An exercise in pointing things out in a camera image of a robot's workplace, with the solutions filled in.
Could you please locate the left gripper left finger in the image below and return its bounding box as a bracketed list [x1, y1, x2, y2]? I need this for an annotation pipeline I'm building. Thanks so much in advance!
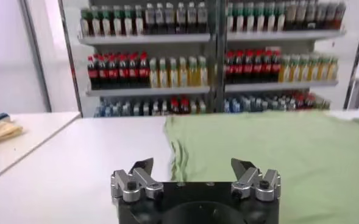
[110, 157, 165, 204]

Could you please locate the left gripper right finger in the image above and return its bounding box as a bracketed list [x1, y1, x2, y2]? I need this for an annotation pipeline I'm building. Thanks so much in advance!
[230, 158, 282, 203]

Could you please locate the light green t-shirt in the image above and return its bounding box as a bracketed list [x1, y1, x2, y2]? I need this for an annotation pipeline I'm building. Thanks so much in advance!
[163, 110, 359, 224]

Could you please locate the red cap cola bottle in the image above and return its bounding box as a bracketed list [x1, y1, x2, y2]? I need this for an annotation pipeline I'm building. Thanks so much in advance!
[262, 50, 272, 83]
[180, 97, 190, 115]
[118, 54, 129, 88]
[305, 93, 315, 110]
[243, 50, 254, 83]
[224, 51, 235, 84]
[295, 93, 305, 110]
[98, 55, 108, 89]
[253, 50, 263, 83]
[138, 51, 150, 88]
[170, 97, 180, 116]
[271, 50, 282, 83]
[107, 54, 119, 89]
[87, 56, 98, 89]
[234, 51, 244, 84]
[129, 53, 140, 88]

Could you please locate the white drinks display shelf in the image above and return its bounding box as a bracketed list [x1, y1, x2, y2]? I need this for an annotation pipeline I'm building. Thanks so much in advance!
[59, 0, 226, 118]
[215, 0, 350, 112]

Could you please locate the green cap white label bottle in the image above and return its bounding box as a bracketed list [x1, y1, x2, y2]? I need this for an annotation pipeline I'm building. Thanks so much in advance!
[134, 5, 144, 35]
[123, 5, 133, 36]
[112, 6, 123, 36]
[255, 2, 266, 32]
[91, 8, 102, 36]
[80, 9, 90, 37]
[266, 1, 276, 32]
[245, 2, 255, 32]
[227, 2, 235, 33]
[235, 2, 245, 32]
[275, 1, 286, 32]
[101, 7, 112, 36]

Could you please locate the white cap dark label bottle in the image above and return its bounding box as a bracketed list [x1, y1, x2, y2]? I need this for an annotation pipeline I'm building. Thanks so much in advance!
[155, 2, 165, 34]
[335, 2, 346, 30]
[144, 3, 155, 34]
[165, 2, 176, 34]
[306, 0, 317, 30]
[197, 1, 208, 33]
[187, 1, 197, 33]
[325, 1, 336, 30]
[176, 2, 187, 34]
[316, 1, 327, 30]

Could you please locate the beige label dark bottle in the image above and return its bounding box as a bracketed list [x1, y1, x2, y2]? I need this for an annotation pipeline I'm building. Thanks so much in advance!
[296, 0, 307, 30]
[285, 0, 297, 30]

